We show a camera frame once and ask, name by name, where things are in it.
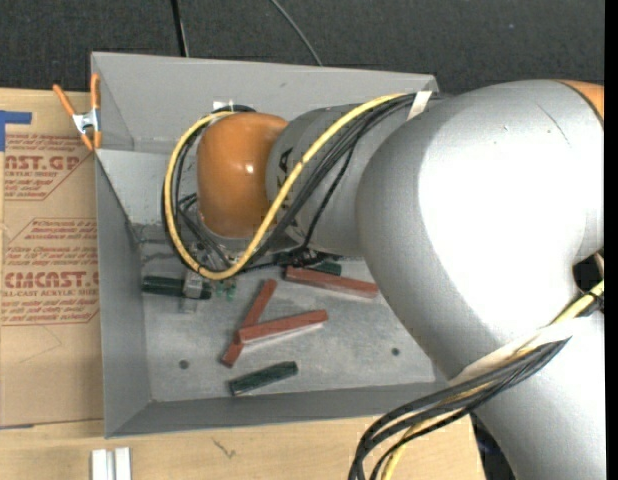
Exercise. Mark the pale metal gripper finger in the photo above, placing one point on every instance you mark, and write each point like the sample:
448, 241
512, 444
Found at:
193, 285

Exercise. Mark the dark green flat block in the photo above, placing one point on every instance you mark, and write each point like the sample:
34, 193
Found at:
329, 268
263, 378
161, 286

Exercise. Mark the red-brown flat block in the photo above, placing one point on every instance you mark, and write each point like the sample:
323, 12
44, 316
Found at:
334, 283
256, 308
284, 325

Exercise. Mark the brown cardboard board red print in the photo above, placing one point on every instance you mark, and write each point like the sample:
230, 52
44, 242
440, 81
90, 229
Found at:
49, 358

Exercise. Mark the grey metal bin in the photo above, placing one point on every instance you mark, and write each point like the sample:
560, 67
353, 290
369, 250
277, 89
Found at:
339, 358

